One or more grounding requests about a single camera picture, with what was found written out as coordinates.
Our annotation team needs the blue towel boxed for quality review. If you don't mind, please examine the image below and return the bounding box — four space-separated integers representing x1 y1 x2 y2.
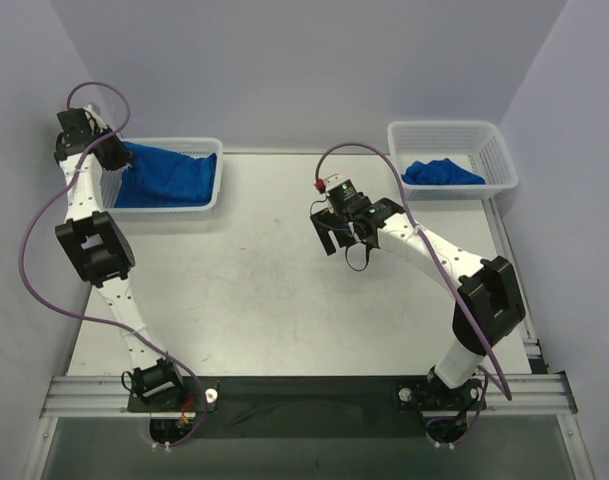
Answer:
114 184 213 208
120 142 217 193

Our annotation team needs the blue towels pile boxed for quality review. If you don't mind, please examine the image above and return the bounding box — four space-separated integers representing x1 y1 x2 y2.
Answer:
401 158 486 186

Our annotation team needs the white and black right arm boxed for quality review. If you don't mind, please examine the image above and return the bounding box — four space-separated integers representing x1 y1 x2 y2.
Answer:
310 175 526 389

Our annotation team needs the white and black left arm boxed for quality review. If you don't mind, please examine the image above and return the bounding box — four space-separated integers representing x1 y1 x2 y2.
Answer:
54 104 187 408

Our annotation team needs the white basket with towels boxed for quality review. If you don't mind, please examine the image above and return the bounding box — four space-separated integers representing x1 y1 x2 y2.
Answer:
387 120 518 201

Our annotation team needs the empty white plastic basket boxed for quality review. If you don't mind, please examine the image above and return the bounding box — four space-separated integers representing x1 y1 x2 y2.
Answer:
101 137 224 216

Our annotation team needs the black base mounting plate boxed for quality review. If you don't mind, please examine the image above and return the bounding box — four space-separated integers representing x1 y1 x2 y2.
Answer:
126 375 487 443

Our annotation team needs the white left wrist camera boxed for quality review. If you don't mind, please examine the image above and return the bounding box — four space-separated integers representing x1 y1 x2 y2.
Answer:
84 103 107 130

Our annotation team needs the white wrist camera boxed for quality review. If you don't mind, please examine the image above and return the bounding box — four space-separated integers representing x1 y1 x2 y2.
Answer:
84 103 107 130
315 174 348 194

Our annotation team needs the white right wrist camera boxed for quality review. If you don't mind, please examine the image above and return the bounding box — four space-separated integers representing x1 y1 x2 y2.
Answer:
315 174 348 194

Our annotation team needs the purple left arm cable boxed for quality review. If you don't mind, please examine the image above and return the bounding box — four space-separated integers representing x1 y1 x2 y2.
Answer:
17 80 208 447

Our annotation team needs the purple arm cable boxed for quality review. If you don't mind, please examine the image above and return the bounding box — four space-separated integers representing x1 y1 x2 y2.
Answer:
315 141 513 446
17 80 208 447

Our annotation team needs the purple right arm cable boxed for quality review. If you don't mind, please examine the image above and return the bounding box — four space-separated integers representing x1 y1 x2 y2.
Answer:
315 141 513 446

